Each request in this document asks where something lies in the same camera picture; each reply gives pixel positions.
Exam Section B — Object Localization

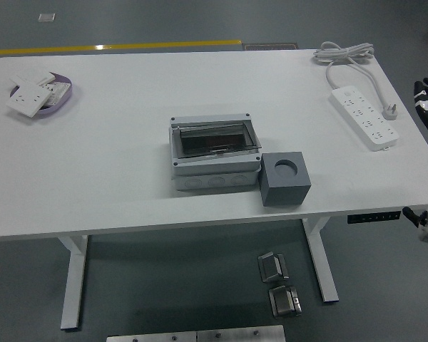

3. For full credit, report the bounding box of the grey junction box with lid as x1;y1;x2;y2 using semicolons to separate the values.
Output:
169;113;262;191

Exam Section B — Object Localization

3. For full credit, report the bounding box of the black table control panel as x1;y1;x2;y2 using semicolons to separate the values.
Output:
347;211;402;224

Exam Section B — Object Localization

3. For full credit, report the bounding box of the brown floor cover plate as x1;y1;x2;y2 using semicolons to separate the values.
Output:
243;42;300;51

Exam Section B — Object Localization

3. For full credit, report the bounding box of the large white wall socket plate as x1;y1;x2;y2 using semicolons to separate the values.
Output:
5;81;53;118

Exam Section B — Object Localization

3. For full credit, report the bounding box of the metal base plate with screws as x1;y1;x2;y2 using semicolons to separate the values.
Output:
196;324;286;342

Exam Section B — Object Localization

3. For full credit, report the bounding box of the purple oval tray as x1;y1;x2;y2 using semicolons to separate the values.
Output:
9;73;74;117

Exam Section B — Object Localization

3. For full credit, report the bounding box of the closed metal floor block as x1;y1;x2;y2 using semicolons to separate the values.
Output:
268;284;303;318

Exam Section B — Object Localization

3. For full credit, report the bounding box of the white wall switch plate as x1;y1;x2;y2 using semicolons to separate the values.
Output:
9;71;56;88

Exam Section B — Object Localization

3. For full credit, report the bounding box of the long metal base plate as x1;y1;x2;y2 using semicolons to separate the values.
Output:
106;331;198;342

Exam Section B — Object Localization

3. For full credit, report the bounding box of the grey cube with round hole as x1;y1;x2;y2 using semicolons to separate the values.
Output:
260;151;312;207

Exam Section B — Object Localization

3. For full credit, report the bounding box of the small printed socket plate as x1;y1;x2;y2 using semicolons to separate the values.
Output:
42;81;71;107

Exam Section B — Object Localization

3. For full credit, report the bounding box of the open metal floor block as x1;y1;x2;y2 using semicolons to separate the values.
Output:
257;251;290;284

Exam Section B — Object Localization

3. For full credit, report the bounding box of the yellow floor tape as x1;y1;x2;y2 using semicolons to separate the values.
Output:
0;39;243;56

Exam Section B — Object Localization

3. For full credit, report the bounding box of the white table leg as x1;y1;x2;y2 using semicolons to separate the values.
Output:
302;217;340;304
56;234;90;331

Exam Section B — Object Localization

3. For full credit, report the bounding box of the white power strip with cord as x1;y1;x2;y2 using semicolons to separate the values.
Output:
312;41;400;153

